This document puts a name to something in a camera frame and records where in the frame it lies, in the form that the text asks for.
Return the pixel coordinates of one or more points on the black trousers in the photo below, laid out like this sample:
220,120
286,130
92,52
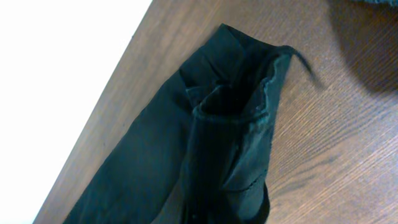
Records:
199,152

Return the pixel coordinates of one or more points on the blue denim jeans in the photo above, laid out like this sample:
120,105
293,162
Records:
393,3

